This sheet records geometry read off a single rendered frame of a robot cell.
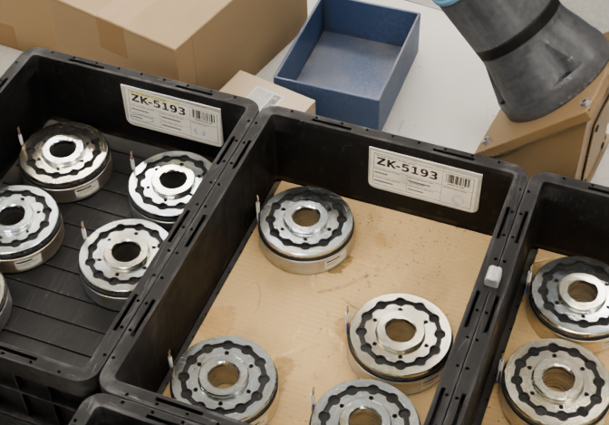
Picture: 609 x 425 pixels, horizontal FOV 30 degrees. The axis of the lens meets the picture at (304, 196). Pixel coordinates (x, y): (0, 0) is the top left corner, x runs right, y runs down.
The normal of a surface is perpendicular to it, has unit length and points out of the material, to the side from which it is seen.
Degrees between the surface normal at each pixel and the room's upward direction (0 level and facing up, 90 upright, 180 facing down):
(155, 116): 90
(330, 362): 0
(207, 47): 90
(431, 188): 90
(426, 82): 0
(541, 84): 64
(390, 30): 90
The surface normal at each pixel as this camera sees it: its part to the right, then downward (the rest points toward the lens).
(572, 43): 0.24, -0.25
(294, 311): -0.02, -0.69
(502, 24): -0.12, 0.47
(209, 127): -0.36, 0.68
